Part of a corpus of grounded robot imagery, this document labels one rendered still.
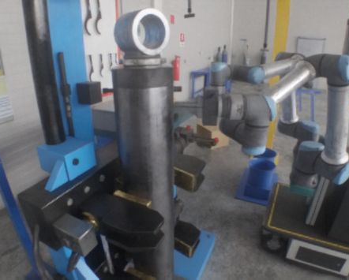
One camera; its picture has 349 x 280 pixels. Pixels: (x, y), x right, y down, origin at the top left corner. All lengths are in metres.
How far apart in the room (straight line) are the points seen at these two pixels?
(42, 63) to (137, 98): 0.38
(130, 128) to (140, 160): 0.12
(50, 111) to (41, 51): 0.22
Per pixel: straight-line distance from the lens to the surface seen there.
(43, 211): 0.82
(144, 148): 0.78
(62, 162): 0.88
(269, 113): 0.83
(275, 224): 1.90
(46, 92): 0.93
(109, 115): 1.36
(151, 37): 0.86
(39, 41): 0.92
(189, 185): 1.06
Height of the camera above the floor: 1.53
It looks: 23 degrees down
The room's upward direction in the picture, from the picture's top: straight up
